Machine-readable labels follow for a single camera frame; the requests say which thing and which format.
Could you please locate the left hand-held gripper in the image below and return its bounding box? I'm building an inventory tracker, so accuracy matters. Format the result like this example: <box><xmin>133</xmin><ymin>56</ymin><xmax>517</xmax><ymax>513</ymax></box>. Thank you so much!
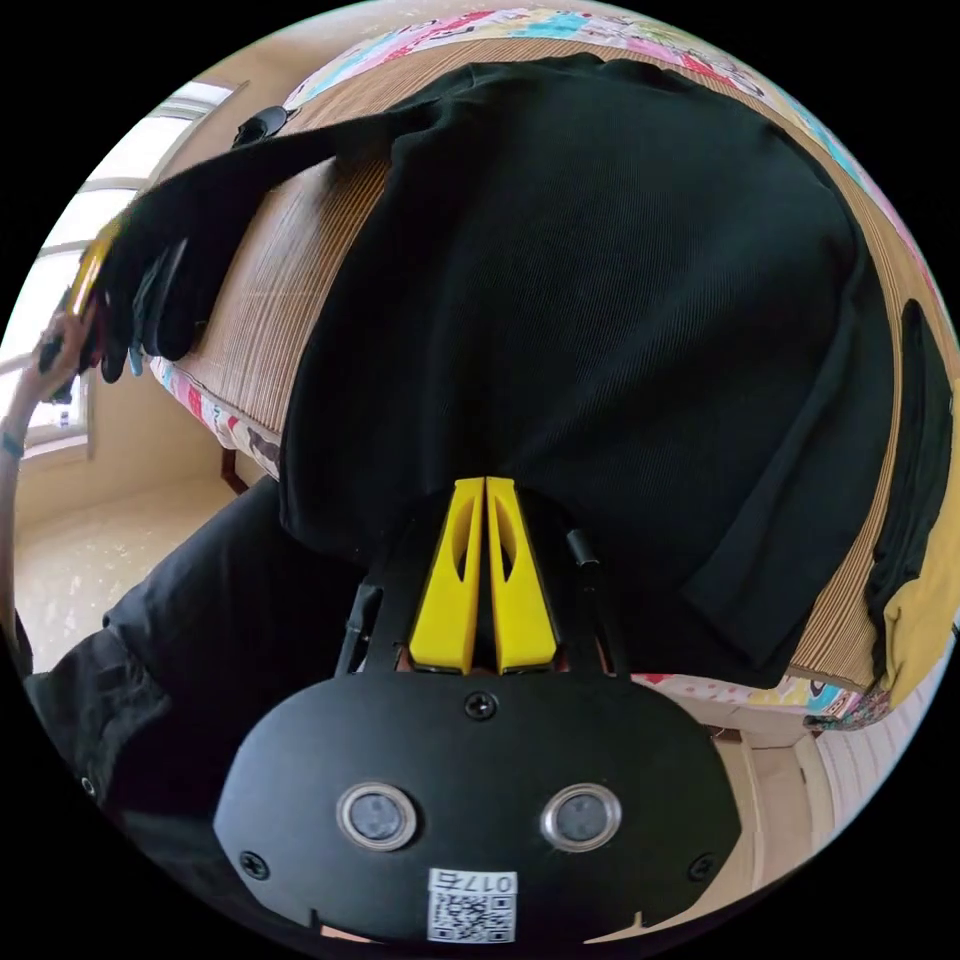
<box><xmin>65</xmin><ymin>215</ymin><xmax>213</xmax><ymax>385</ymax></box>

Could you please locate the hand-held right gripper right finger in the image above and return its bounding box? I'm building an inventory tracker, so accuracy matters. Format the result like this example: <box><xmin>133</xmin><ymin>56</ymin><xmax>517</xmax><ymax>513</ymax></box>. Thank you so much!
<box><xmin>485</xmin><ymin>476</ymin><xmax>561</xmax><ymax>674</ymax></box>

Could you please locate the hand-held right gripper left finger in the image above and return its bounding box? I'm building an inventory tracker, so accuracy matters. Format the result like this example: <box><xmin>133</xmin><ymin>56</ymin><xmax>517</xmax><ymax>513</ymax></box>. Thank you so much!
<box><xmin>407</xmin><ymin>477</ymin><xmax>486</xmax><ymax>674</ymax></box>

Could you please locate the black long sleeve shirt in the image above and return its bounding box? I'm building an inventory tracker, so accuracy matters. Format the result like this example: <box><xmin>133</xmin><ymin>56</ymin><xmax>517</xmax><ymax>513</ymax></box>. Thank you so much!
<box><xmin>95</xmin><ymin>52</ymin><xmax>901</xmax><ymax>691</ymax></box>

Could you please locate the person's left hand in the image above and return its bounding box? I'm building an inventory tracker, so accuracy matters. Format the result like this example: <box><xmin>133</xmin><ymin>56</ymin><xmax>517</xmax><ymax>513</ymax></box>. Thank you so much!
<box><xmin>13</xmin><ymin>308</ymin><xmax>100</xmax><ymax>438</ymax></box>

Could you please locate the window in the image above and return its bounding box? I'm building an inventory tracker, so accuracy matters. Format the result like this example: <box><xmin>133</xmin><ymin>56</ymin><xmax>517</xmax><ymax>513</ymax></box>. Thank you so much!
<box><xmin>0</xmin><ymin>76</ymin><xmax>250</xmax><ymax>466</ymax></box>

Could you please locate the small black object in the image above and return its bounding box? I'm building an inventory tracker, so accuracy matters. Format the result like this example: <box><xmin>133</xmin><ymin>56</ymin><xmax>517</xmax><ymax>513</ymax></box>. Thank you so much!
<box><xmin>230</xmin><ymin>104</ymin><xmax>301</xmax><ymax>150</ymax></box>

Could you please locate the pile of clothes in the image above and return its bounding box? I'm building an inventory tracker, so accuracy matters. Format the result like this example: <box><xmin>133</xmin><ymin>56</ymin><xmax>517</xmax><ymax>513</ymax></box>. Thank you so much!
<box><xmin>862</xmin><ymin>298</ymin><xmax>960</xmax><ymax>714</ymax></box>

